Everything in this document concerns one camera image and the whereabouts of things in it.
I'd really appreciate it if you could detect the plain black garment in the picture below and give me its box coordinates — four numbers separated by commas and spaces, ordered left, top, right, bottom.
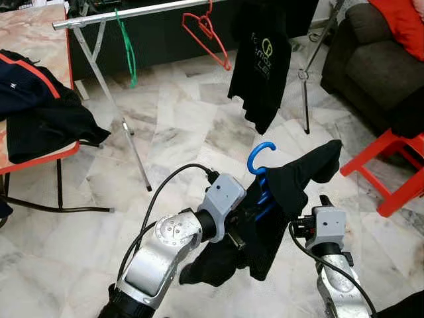
179, 139, 344, 287

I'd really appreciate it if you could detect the blue plastic hanger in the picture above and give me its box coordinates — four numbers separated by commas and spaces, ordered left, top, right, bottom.
246, 141, 279, 223

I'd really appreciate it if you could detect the red plastic hanger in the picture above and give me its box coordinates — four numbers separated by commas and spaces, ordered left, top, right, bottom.
182, 0, 233, 72

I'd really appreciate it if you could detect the green plastic hanger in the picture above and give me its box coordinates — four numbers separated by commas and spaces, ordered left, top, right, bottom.
114, 8, 138, 89

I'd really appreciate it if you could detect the red plastic stool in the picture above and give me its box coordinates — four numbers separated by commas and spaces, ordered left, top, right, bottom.
340, 129, 424, 218

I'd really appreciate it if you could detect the black t-shirt yellow logo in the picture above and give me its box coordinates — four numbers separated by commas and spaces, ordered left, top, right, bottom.
227, 0, 292, 135

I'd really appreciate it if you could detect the dark grey fabric sofa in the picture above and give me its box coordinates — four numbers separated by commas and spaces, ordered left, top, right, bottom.
320, 0, 424, 143

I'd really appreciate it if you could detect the navy jacket with red stripe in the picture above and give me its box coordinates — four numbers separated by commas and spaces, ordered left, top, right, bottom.
0, 48, 111, 164

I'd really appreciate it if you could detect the red pillow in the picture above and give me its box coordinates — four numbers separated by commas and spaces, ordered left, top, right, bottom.
368, 0, 424, 62

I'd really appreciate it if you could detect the silver metal clothes rack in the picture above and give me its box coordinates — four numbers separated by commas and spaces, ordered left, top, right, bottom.
52, 0, 348, 193

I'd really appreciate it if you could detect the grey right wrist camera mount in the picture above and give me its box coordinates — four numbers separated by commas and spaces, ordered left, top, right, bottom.
311, 205, 346, 247

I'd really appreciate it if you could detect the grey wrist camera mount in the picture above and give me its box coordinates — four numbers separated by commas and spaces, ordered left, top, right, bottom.
197, 174, 247, 225
311, 205, 346, 247

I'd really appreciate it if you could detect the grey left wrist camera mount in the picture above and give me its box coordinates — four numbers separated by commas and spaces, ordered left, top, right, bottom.
197, 174, 247, 225

